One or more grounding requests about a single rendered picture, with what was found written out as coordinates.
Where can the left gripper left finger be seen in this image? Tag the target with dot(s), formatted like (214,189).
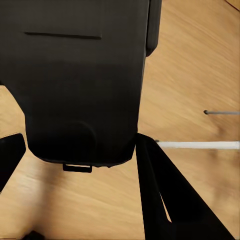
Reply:
(12,150)

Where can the digital camera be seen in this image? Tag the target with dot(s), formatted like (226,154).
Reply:
(76,69)

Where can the camera tripod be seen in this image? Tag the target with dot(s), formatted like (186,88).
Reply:
(204,144)

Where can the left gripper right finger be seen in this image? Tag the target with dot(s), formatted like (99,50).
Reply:
(172,209)

